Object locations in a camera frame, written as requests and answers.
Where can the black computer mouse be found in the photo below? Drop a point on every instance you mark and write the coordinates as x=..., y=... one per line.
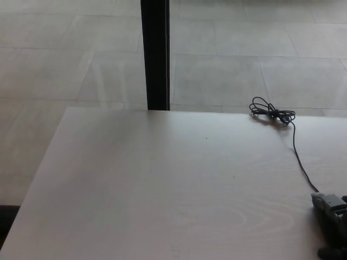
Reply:
x=326, y=230

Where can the black window frame post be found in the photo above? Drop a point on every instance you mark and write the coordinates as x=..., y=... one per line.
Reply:
x=155, y=54

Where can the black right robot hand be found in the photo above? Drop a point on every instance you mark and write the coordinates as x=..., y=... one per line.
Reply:
x=334, y=203

